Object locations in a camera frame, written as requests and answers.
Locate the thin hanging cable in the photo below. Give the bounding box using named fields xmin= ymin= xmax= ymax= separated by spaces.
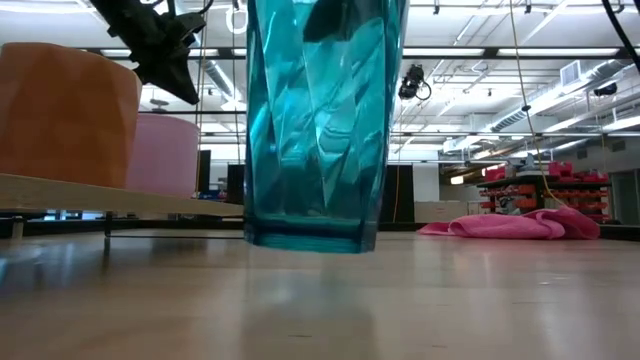
xmin=195 ymin=0 xmax=209 ymax=126

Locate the white hanging ring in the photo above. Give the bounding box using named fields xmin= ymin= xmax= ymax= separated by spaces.
xmin=224 ymin=4 xmax=250 ymax=35

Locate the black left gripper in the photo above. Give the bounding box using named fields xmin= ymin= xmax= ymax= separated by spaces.
xmin=89 ymin=0 xmax=207 ymax=107

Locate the black ceiling camera with cable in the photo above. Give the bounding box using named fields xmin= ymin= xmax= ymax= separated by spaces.
xmin=398 ymin=63 xmax=432 ymax=101

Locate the pink cloth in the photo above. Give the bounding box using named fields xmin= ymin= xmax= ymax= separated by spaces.
xmin=417 ymin=206 xmax=601 ymax=241

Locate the teal faceted glass tumbler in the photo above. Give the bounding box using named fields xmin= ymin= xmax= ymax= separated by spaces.
xmin=243 ymin=0 xmax=410 ymax=255

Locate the light wooden shelf board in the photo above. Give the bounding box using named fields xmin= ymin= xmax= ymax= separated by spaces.
xmin=0 ymin=172 xmax=246 ymax=219

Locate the shelving with red bins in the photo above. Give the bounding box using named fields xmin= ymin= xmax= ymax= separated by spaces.
xmin=474 ymin=160 xmax=612 ymax=224

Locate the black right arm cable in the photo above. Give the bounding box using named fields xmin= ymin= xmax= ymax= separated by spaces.
xmin=601 ymin=0 xmax=640 ymax=72

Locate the pink cup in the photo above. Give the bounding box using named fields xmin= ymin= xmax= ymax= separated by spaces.
xmin=125 ymin=114 xmax=201 ymax=199

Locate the black monitor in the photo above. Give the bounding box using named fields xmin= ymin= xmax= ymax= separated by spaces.
xmin=197 ymin=149 xmax=212 ymax=194

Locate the orange faceted ceramic mug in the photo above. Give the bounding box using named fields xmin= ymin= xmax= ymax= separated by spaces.
xmin=0 ymin=42 xmax=143 ymax=190

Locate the yellow hanging cable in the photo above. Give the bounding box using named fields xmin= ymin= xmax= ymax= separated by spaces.
xmin=508 ymin=0 xmax=567 ymax=209

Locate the orange hanging cable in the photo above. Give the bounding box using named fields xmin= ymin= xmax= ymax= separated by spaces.
xmin=392 ymin=164 xmax=402 ymax=224

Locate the beige cardboard box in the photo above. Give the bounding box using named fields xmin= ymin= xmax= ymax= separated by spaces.
xmin=413 ymin=200 xmax=469 ymax=224

